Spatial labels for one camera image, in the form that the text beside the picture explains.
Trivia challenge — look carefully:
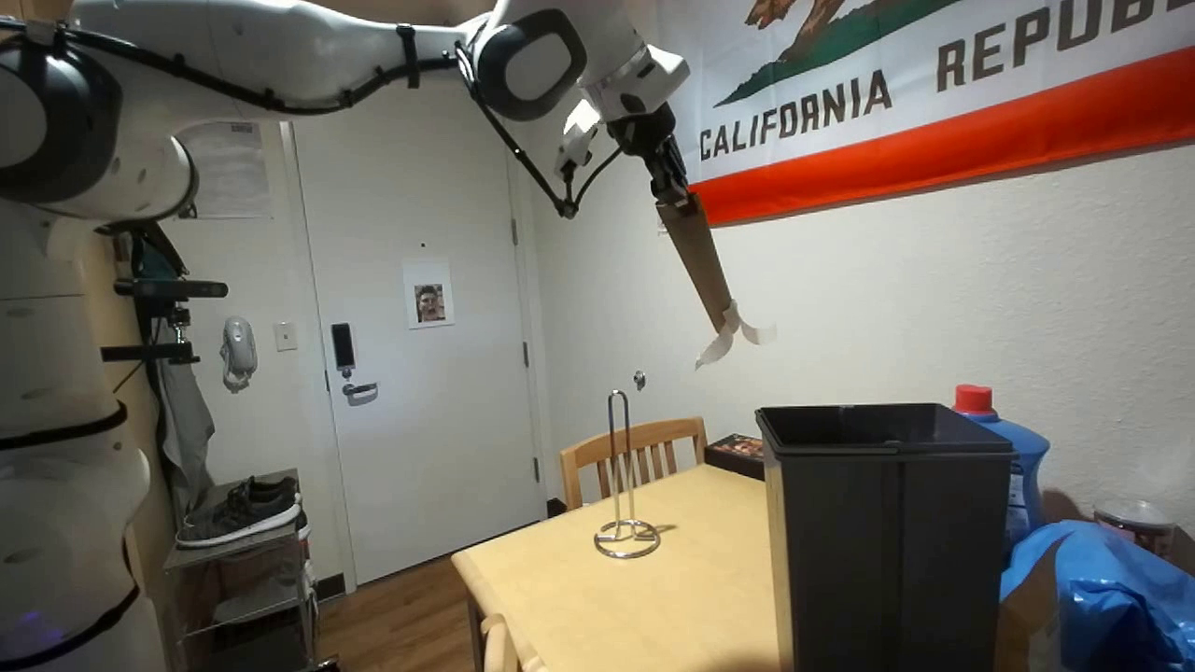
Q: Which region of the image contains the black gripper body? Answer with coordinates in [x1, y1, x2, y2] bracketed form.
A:
[607, 105, 691, 190]

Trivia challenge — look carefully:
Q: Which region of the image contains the brown cardboard paper towel core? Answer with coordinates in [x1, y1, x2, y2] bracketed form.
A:
[652, 184, 766, 375]

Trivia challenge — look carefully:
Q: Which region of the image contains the metal paper towel stand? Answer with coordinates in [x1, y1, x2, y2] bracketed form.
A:
[591, 383, 665, 564]

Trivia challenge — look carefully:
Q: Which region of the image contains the gray plastic bin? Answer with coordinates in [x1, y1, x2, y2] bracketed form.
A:
[754, 403, 1018, 672]

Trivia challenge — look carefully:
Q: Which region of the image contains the small photo on door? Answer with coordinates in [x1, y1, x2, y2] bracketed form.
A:
[402, 258, 456, 336]

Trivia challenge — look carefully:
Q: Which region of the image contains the light wooden chair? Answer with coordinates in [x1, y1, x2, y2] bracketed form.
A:
[555, 416, 715, 513]
[477, 607, 518, 672]

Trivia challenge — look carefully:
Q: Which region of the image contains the dark printed flat box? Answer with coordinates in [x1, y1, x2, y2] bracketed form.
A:
[701, 429, 768, 485]

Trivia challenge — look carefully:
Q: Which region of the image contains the California Republic flag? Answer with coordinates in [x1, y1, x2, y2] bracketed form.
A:
[658, 0, 1195, 230]

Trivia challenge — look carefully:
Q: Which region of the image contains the white door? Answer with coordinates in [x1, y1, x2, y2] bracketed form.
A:
[278, 88, 553, 589]

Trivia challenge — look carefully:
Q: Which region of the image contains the black door keypad lock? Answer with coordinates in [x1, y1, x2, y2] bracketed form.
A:
[330, 322, 358, 377]

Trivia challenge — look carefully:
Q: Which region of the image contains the blue detergent bottle red cap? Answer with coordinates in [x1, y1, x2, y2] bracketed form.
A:
[952, 383, 1056, 554]

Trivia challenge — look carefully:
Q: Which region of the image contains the gray sneakers pair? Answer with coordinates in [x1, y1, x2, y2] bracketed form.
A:
[171, 468, 306, 554]

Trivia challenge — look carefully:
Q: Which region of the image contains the gray shoe rack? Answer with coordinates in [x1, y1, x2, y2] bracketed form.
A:
[166, 518, 321, 672]

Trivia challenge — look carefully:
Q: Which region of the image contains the blue plastic bag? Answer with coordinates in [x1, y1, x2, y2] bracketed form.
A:
[996, 518, 1195, 672]

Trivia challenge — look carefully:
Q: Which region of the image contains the wrist camera on white mount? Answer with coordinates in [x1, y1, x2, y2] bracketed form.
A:
[555, 92, 622, 177]

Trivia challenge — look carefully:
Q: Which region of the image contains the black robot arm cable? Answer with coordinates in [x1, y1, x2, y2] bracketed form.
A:
[21, 20, 629, 223]

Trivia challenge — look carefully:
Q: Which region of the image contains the paper notice on wall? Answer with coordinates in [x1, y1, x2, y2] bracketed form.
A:
[178, 120, 274, 223]

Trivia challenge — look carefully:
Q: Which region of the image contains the white wall-hung device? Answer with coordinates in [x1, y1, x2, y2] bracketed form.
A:
[215, 312, 260, 395]

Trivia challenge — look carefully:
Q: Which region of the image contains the black camera tripod stand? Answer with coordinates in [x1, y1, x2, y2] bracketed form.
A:
[100, 222, 235, 500]

